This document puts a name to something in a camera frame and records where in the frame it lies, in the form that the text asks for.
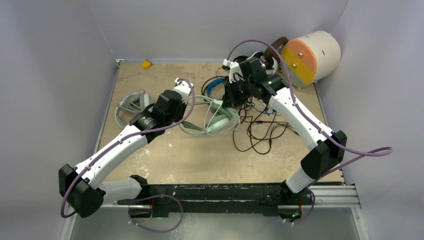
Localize round pastel drawer cabinet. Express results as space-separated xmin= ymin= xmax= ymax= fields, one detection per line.
xmin=281 ymin=30 xmax=342 ymax=88

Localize small yellow block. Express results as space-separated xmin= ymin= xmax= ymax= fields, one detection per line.
xmin=141 ymin=60 xmax=153 ymax=70

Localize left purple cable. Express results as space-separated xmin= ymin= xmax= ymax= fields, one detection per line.
xmin=60 ymin=78 xmax=185 ymax=233

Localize white black headphones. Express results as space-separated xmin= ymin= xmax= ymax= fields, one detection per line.
xmin=250 ymin=51 xmax=279 ymax=76

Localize black blue headphones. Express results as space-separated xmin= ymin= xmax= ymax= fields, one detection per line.
xmin=201 ymin=75 xmax=227 ymax=97

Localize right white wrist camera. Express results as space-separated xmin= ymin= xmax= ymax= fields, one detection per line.
xmin=222 ymin=59 xmax=245 ymax=84

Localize small black on-ear headphones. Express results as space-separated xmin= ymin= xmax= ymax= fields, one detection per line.
xmin=232 ymin=55 xmax=249 ymax=63

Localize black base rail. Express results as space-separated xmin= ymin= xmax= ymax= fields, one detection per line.
xmin=112 ymin=175 xmax=360 ymax=222

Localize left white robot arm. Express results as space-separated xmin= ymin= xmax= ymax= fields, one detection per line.
xmin=58 ymin=88 xmax=195 ymax=219

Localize mint green headphones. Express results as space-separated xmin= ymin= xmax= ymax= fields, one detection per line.
xmin=179 ymin=95 xmax=241 ymax=137

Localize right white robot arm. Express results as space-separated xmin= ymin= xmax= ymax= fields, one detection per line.
xmin=223 ymin=57 xmax=347 ymax=204

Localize dark brown headphone cable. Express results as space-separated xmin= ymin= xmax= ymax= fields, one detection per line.
xmin=215 ymin=66 xmax=299 ymax=156

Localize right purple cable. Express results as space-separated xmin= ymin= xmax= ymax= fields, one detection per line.
xmin=226 ymin=39 xmax=394 ymax=226

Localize white grey headphones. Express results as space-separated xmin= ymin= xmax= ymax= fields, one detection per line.
xmin=114 ymin=89 xmax=153 ymax=129

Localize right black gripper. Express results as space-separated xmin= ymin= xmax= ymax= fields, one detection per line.
xmin=224 ymin=76 xmax=256 ymax=108

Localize grey white headphone cable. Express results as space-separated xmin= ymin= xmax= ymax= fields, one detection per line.
xmin=119 ymin=96 xmax=147 ymax=117

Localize purple cable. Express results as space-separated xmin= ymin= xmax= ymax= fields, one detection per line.
xmin=60 ymin=78 xmax=185 ymax=233
xmin=226 ymin=39 xmax=394 ymax=226

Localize brown headphones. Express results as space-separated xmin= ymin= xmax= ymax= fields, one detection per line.
xmin=263 ymin=36 xmax=289 ymax=62

